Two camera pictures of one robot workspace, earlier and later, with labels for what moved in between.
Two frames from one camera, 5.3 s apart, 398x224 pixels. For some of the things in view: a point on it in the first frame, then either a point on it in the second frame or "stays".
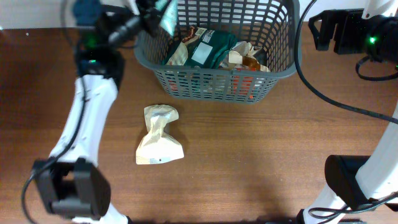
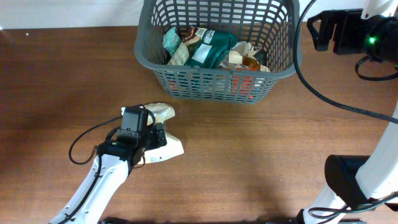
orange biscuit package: x=243 y=86 stays
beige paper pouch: x=158 y=146 stays
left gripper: x=148 y=12 → x=158 y=135
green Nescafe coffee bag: x=208 y=47 stays
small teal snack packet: x=169 y=18 → x=171 y=41
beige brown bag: x=241 y=55 stays
